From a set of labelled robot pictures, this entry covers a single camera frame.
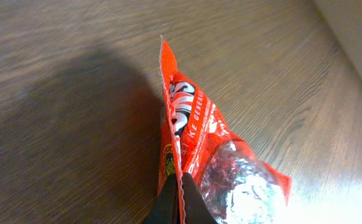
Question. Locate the red snack bag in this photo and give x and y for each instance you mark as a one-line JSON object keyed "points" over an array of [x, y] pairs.
{"points": [[235, 185]]}

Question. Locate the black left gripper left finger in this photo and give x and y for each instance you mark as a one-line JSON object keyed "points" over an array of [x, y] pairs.
{"points": [[166, 207]]}

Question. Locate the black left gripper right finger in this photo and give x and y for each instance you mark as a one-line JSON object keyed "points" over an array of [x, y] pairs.
{"points": [[196, 211]]}

